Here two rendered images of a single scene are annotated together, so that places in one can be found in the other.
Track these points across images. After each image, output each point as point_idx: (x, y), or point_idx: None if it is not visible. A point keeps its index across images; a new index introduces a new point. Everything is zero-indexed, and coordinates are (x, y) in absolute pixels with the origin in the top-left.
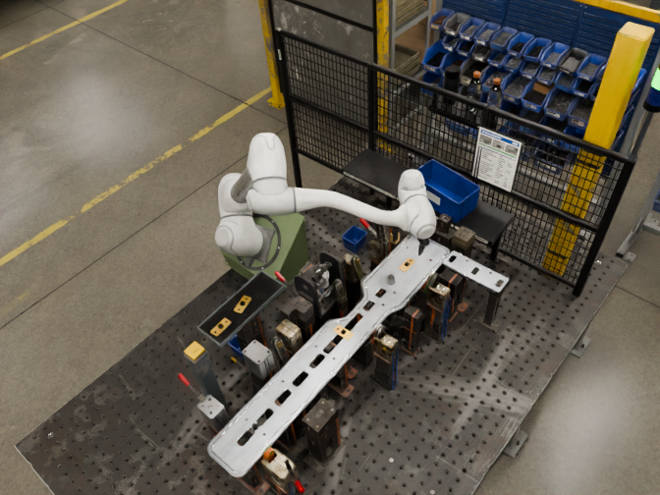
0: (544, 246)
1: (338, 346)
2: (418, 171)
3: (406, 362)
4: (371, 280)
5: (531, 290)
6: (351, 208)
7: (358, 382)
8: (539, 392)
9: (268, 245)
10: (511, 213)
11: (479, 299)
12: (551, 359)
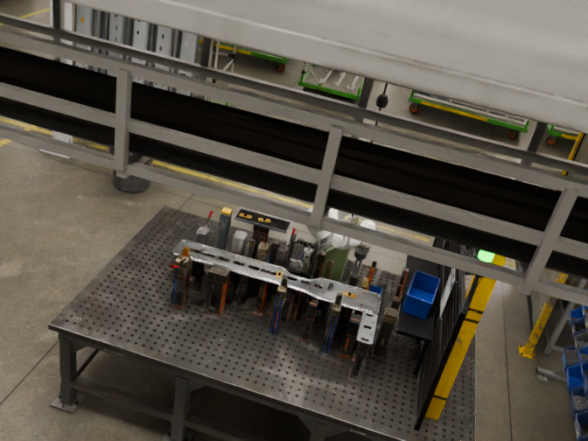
0: (429, 374)
1: (269, 274)
2: (374, 225)
3: (293, 337)
4: (325, 281)
5: (400, 399)
6: (330, 210)
7: (266, 318)
8: (311, 409)
9: (327, 242)
10: (471, 381)
11: (371, 369)
12: (342, 415)
